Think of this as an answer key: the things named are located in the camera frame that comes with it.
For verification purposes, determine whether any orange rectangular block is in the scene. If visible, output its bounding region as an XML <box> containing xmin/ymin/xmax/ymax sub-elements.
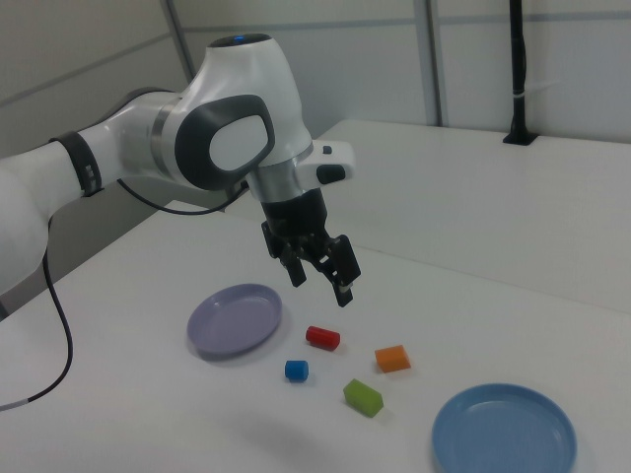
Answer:
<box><xmin>374</xmin><ymin>343</ymin><xmax>412</xmax><ymax>373</ymax></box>

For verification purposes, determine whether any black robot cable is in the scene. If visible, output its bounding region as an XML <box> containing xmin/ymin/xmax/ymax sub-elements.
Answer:
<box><xmin>0</xmin><ymin>176</ymin><xmax>247</xmax><ymax>413</ymax></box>

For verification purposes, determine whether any blue plate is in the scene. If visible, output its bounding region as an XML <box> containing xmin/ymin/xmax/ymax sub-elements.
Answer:
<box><xmin>431</xmin><ymin>383</ymin><xmax>578</xmax><ymax>473</ymax></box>

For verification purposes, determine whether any grey partition post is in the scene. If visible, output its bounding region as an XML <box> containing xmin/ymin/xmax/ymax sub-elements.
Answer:
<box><xmin>425</xmin><ymin>0</ymin><xmax>451</xmax><ymax>127</ymax></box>
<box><xmin>165</xmin><ymin>0</ymin><xmax>197</xmax><ymax>83</ymax></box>

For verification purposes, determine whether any purple plate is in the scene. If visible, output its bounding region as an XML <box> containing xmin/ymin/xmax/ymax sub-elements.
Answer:
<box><xmin>185</xmin><ymin>283</ymin><xmax>285</xmax><ymax>364</ymax></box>

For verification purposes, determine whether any blue hexagonal block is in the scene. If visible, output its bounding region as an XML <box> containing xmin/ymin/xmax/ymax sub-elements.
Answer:
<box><xmin>284</xmin><ymin>359</ymin><xmax>311</xmax><ymax>383</ymax></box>

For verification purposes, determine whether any green rectangular block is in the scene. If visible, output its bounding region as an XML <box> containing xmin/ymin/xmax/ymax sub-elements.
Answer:
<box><xmin>342</xmin><ymin>377</ymin><xmax>385</xmax><ymax>419</ymax></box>

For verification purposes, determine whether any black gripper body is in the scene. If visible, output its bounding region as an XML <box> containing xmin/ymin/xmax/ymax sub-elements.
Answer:
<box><xmin>259</xmin><ymin>189</ymin><xmax>331</xmax><ymax>258</ymax></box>

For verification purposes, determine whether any red cylinder block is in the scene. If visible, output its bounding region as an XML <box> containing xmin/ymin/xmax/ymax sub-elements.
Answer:
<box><xmin>304</xmin><ymin>324</ymin><xmax>341</xmax><ymax>352</ymax></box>

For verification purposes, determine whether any black cable strap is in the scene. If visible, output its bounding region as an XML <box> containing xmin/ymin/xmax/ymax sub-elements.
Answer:
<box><xmin>59</xmin><ymin>130</ymin><xmax>104</xmax><ymax>198</ymax></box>

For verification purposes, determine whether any black pole stand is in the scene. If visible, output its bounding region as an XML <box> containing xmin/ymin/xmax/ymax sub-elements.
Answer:
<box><xmin>502</xmin><ymin>0</ymin><xmax>538</xmax><ymax>147</ymax></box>

